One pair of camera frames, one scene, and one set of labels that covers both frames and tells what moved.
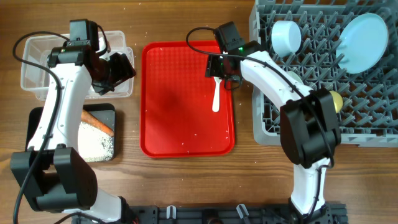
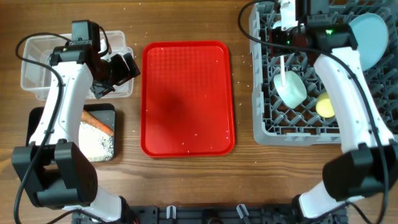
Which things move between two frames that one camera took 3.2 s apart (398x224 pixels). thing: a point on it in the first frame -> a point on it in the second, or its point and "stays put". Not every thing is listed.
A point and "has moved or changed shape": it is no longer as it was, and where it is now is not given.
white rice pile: [94, 145] stays put
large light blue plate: [362, 43] stays put
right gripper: [213, 66] -> [280, 40]
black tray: [104, 114] stays put
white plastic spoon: [216, 106] has moved or changed shape
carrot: [87, 117] stays put
